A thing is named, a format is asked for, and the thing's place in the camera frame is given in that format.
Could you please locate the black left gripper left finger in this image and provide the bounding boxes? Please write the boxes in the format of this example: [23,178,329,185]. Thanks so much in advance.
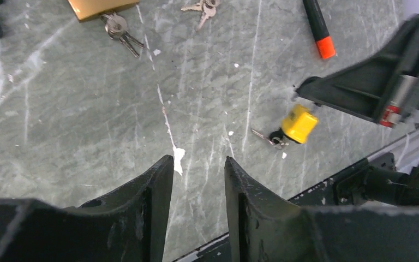
[0,155,174,261]

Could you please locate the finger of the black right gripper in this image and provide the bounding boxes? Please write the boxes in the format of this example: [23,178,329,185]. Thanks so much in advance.
[296,14,419,123]

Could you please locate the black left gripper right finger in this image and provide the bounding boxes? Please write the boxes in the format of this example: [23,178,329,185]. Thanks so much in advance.
[225,157,419,261]

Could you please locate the yellow black padlock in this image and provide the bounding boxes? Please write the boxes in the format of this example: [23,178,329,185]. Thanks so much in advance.
[268,104,318,145]

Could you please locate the silver key pair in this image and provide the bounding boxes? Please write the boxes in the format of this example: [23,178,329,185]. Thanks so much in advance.
[251,128,289,150]

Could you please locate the large brass padlock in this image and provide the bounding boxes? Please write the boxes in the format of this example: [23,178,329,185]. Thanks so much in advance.
[67,0,140,22]

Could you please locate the orange black marker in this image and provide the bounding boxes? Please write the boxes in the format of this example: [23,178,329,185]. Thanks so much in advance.
[303,0,336,59]

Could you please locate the silver small padlock keys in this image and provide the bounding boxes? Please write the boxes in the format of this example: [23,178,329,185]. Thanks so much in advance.
[180,0,220,32]

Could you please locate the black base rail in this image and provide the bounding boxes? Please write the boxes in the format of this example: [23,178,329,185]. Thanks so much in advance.
[175,152,396,261]

